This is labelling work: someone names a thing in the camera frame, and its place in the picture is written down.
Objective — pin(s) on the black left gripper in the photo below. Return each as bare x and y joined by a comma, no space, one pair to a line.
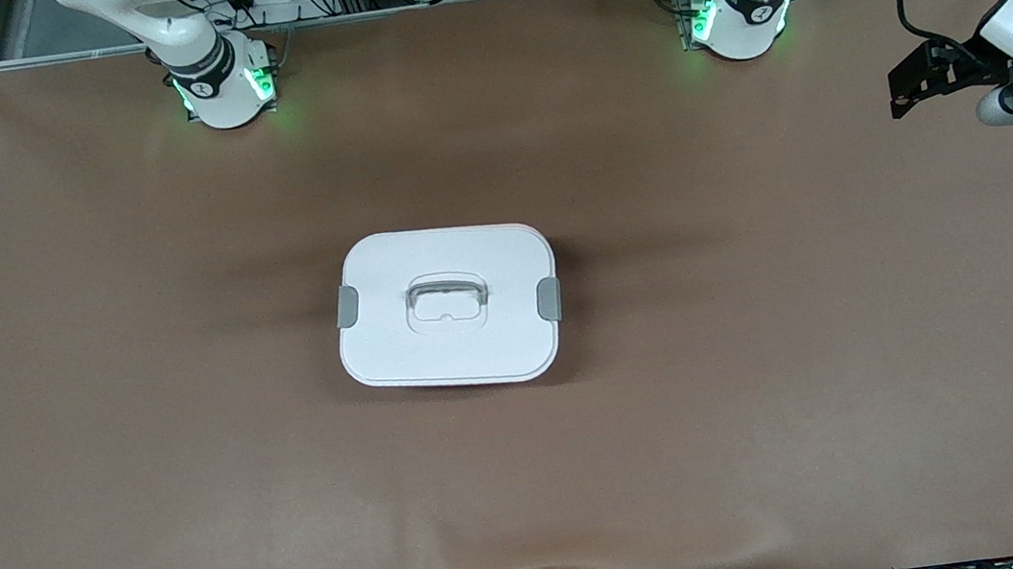
980,68

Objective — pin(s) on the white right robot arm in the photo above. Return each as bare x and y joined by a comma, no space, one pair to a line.
218,98

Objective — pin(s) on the white power strip black plugs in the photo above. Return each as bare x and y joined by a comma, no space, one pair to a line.
275,8

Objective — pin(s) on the brown table mat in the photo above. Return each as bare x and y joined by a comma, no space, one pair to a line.
776,435

